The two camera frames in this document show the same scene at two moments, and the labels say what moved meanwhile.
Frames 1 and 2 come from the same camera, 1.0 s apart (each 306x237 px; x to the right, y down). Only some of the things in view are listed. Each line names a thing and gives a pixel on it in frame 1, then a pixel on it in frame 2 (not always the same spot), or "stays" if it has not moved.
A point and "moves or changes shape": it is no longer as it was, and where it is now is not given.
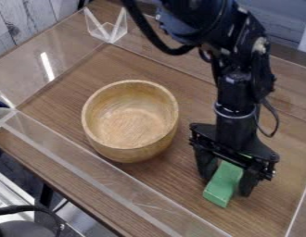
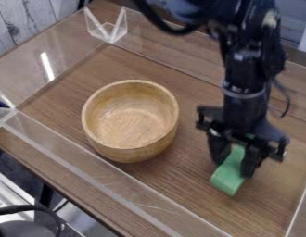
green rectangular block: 223,183 moves or changes shape
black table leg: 45,194 stays
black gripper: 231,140 -> 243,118
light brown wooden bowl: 129,118 stays
